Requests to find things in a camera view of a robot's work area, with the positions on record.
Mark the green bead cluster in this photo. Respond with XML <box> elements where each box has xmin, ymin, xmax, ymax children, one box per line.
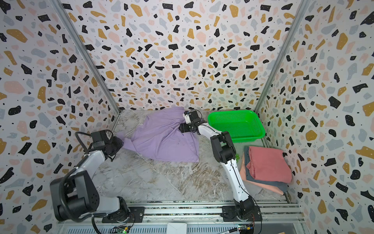
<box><xmin>235</xmin><ymin>154</ymin><xmax>241</xmax><ymax>163</ymax></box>

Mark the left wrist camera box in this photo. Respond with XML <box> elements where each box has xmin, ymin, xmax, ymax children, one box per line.
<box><xmin>91</xmin><ymin>130</ymin><xmax>109</xmax><ymax>150</ymax></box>

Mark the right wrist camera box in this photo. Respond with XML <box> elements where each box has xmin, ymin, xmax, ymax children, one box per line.
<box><xmin>184</xmin><ymin>109</ymin><xmax>202</xmax><ymax>124</ymax></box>

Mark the aluminium corner post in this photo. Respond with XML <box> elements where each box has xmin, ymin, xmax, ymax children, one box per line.
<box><xmin>50</xmin><ymin>0</ymin><xmax>120</xmax><ymax>115</ymax></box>
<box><xmin>254</xmin><ymin>0</ymin><xmax>311</xmax><ymax>115</ymax></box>

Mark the lilac t-shirt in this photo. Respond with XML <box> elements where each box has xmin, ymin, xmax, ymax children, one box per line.
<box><xmin>117</xmin><ymin>107</ymin><xmax>199</xmax><ymax>162</ymax></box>

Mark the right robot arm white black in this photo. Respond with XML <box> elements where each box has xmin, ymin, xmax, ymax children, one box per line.
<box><xmin>179</xmin><ymin>123</ymin><xmax>255</xmax><ymax>220</ymax></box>

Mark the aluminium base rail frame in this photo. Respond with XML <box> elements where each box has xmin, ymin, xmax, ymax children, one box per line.
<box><xmin>55</xmin><ymin>200</ymin><xmax>310</xmax><ymax>234</ymax></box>

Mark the folded salmon t-shirt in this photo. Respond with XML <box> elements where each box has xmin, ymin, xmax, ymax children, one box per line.
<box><xmin>240</xmin><ymin>160</ymin><xmax>287</xmax><ymax>195</ymax></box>

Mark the aluminium side floor rail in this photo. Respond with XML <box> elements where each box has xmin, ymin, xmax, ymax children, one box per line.
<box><xmin>110</xmin><ymin>113</ymin><xmax>121</xmax><ymax>134</ymax></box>

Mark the aluminium corner post right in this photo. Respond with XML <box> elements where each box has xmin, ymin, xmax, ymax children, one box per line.
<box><xmin>254</xmin><ymin>0</ymin><xmax>311</xmax><ymax>115</ymax></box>

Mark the aluminium corner post left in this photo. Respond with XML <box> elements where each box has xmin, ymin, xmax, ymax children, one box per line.
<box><xmin>50</xmin><ymin>0</ymin><xmax>120</xmax><ymax>115</ymax></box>

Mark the folded pink t-shirt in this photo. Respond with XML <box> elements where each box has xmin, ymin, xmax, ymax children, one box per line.
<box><xmin>246</xmin><ymin>146</ymin><xmax>292</xmax><ymax>183</ymax></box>

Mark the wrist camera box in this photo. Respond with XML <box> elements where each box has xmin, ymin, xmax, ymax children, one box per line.
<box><xmin>184</xmin><ymin>109</ymin><xmax>202</xmax><ymax>124</ymax></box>
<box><xmin>91</xmin><ymin>130</ymin><xmax>109</xmax><ymax>150</ymax></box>

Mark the folded grey t-shirt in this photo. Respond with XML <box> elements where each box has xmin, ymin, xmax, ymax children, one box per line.
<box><xmin>240</xmin><ymin>146</ymin><xmax>287</xmax><ymax>195</ymax></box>

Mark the green plastic basket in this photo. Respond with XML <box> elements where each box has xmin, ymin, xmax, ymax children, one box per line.
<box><xmin>207</xmin><ymin>110</ymin><xmax>266</xmax><ymax>143</ymax></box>

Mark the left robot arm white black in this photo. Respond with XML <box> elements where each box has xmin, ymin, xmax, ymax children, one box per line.
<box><xmin>50</xmin><ymin>136</ymin><xmax>130</xmax><ymax>223</ymax></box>

